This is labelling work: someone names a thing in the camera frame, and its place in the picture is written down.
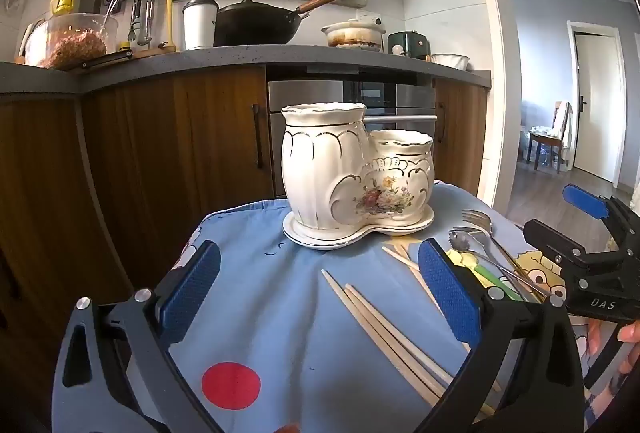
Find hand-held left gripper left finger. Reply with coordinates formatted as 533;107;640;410
52;240;223;433

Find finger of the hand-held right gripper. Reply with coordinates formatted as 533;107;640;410
523;219;601;284
562;184;640;260

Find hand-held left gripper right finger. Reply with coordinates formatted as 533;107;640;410
415;238;586;433

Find yellow green plastic utensil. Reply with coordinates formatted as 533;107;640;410
445;249;523;303

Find gold metal fork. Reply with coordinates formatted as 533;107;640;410
461;209;546;301

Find white floral ceramic utensil holder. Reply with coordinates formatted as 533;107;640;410
280;103;435;234

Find person's right hand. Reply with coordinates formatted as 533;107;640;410
586;317;640;394

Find wooden chair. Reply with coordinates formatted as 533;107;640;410
525;101;572;174

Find blue cartoon printed cloth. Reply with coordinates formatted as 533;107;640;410
135;183;640;433

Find white door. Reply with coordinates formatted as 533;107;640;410
567;20;629;190

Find narrow wooden cabinet door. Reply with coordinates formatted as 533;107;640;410
433;78;489;188

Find white ceramic drip tray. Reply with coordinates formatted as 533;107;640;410
281;203;436;252

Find wooden base cabinet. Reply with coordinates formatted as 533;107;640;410
0;65;271;314

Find white bowl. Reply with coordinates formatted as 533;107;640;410
431;53;471;71

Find grey kitchen countertop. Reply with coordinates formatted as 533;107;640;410
0;44;493;100

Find green kitchen appliance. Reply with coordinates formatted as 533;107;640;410
387;30;431;61

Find white insulated mug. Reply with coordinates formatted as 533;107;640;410
182;0;219;51

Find glass bowl with food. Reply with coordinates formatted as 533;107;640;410
22;13;119;70

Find hanging metal tongs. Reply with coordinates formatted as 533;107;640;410
128;0;155;46

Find white stained clay pot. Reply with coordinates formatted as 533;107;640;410
321;19;387;50

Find long-handled silver spoon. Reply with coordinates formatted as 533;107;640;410
448;227;553;298

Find black wok with wooden handle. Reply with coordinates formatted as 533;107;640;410
214;0;354;48

